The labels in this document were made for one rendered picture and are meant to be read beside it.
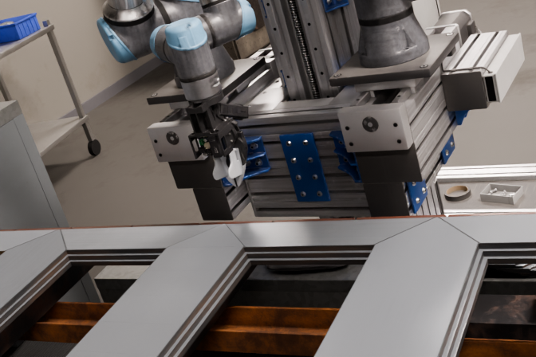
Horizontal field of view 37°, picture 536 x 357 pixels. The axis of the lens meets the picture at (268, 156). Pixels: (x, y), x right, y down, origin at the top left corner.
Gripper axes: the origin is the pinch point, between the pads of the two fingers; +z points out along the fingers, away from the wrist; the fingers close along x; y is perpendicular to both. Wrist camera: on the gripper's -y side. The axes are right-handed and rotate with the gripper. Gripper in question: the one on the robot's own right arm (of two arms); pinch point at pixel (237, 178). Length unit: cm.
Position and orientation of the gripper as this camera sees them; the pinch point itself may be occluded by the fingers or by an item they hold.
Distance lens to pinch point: 169.5
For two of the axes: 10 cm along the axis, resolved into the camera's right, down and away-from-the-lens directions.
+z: 2.6, 8.9, 3.7
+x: 8.8, -0.7, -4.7
